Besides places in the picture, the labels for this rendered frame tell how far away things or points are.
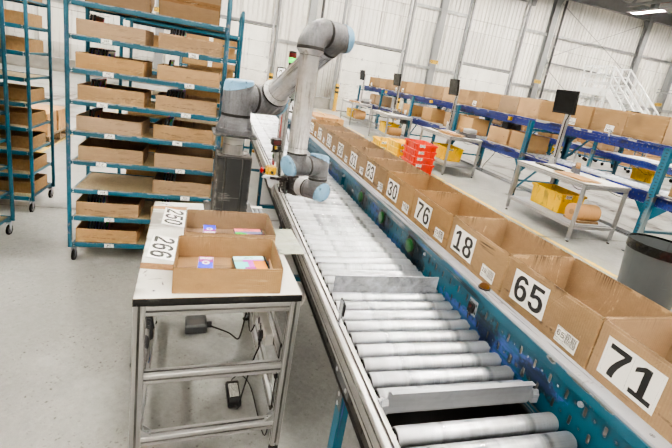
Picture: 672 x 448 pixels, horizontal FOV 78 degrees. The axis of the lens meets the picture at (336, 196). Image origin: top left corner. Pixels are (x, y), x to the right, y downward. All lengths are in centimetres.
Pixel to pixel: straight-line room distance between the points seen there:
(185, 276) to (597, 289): 144
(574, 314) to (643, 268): 292
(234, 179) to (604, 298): 169
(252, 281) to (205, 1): 212
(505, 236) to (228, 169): 140
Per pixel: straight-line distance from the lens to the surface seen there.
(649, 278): 435
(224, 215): 209
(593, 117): 768
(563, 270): 181
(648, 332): 153
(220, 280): 156
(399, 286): 180
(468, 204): 235
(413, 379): 137
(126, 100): 319
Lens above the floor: 155
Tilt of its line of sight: 16 degrees down
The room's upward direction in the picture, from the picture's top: 9 degrees clockwise
